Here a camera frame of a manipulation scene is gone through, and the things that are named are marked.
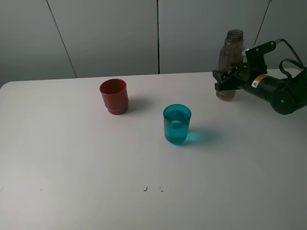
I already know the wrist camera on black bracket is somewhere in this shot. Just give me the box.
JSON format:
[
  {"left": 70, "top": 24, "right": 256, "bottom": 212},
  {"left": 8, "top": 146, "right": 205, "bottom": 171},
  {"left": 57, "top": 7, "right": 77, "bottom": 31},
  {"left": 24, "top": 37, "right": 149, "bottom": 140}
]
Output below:
[{"left": 242, "top": 40, "right": 277, "bottom": 74}]

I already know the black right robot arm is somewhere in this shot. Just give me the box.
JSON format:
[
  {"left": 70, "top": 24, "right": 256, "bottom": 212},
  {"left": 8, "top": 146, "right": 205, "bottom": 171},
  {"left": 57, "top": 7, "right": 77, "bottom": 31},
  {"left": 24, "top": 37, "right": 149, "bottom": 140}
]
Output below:
[{"left": 213, "top": 63, "right": 307, "bottom": 115}]

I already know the red plastic cup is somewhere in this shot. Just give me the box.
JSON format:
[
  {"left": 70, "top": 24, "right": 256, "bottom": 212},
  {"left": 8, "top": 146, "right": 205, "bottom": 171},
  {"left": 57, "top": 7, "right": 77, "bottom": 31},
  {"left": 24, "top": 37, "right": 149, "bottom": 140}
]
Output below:
[{"left": 99, "top": 79, "right": 129, "bottom": 115}]

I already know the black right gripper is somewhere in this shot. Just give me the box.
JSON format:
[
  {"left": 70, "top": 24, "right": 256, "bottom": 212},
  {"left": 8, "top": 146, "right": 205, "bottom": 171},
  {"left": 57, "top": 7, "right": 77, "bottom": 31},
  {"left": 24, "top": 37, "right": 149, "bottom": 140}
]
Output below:
[{"left": 213, "top": 66, "right": 285, "bottom": 102}]

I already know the black camera cable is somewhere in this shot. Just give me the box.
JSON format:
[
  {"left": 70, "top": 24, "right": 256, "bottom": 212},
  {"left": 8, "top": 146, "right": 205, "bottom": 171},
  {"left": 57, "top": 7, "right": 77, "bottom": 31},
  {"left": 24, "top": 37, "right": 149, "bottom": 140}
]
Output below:
[{"left": 274, "top": 38, "right": 307, "bottom": 80}]

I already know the smoky transparent water bottle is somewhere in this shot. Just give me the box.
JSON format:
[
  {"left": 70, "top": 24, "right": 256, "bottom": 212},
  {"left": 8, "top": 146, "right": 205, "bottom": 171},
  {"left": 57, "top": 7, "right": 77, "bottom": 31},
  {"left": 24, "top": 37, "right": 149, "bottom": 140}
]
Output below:
[{"left": 216, "top": 29, "right": 244, "bottom": 101}]

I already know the teal translucent plastic cup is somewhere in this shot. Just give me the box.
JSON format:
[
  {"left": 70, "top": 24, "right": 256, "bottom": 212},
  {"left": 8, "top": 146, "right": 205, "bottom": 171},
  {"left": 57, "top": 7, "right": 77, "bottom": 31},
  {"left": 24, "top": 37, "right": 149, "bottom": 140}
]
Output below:
[{"left": 163, "top": 104, "right": 191, "bottom": 145}]

